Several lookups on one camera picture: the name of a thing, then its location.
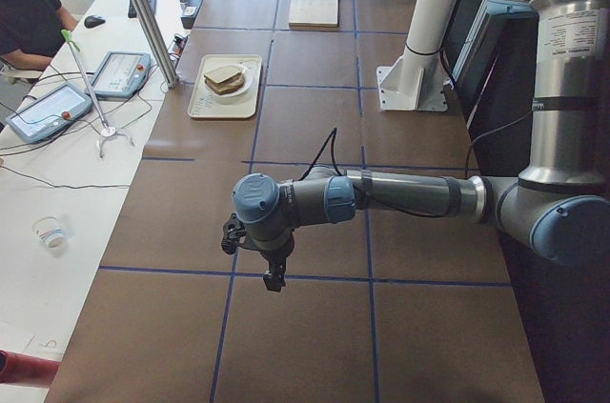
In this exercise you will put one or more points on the teach pendant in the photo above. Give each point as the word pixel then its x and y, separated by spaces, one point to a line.
pixel 49 114
pixel 121 75

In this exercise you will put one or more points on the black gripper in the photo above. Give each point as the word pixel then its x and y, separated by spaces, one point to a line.
pixel 277 254

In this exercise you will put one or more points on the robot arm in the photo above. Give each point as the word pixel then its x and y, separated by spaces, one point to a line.
pixel 554 206

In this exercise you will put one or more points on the metal rod stand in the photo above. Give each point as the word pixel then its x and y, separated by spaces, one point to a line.
pixel 108 131

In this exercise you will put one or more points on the bamboo cutting board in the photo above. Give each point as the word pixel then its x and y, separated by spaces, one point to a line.
pixel 313 15

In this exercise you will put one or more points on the paper cup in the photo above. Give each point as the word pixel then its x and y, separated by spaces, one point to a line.
pixel 51 235

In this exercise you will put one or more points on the red object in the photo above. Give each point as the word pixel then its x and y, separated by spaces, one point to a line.
pixel 26 370

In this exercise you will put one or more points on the seated person black shirt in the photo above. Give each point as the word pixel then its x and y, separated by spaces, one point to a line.
pixel 31 32

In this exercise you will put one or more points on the black computer mouse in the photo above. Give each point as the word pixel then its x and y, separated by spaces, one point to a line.
pixel 93 21

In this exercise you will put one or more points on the near teach pendant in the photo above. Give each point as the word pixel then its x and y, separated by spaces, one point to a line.
pixel 49 114

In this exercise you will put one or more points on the far teach pendant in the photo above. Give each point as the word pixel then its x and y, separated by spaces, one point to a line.
pixel 121 75

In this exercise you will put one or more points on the aluminium frame post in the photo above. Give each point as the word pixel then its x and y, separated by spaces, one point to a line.
pixel 156 43

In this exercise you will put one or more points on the white round plate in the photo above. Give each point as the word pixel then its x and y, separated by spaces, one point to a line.
pixel 242 88

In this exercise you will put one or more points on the bread slice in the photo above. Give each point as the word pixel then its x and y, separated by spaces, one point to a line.
pixel 231 84
pixel 223 74

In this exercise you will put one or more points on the white mount base plate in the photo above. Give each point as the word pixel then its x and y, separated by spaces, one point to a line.
pixel 411 86

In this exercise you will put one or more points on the cream bear serving tray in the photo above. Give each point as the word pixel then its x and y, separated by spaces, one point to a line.
pixel 204 104

